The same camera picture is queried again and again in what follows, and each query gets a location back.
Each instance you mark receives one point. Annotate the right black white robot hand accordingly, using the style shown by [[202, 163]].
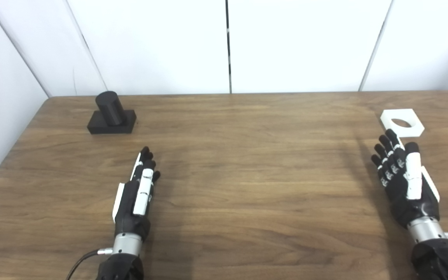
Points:
[[401, 186]]

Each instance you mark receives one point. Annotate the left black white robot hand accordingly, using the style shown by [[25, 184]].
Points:
[[130, 210]]

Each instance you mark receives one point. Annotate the white square piece with hole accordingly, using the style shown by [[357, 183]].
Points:
[[389, 118]]

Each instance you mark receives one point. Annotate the black peg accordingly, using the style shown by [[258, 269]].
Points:
[[111, 116]]

